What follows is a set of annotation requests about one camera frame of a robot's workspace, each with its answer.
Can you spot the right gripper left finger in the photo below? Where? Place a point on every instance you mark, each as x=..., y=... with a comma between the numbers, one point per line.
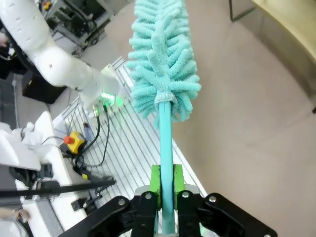
x=145, y=212

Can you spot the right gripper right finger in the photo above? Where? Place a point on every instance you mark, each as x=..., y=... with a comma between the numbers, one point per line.
x=188, y=212

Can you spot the teal microfiber duster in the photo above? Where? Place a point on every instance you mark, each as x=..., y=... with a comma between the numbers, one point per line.
x=164, y=49

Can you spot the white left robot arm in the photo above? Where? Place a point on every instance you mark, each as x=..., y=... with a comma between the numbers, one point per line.
x=49, y=56

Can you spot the long black rod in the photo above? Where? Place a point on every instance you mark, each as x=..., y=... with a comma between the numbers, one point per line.
x=74, y=187

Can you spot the small clear bottle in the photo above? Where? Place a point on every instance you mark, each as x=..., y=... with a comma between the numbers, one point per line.
x=87, y=130

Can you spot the yellow emergency stop button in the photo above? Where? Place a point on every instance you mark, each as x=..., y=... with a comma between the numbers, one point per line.
x=74, y=142

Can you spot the black box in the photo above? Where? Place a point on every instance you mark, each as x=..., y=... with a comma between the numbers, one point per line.
x=42, y=89

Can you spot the metal equipment rack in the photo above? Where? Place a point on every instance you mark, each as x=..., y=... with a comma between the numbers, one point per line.
x=74, y=19

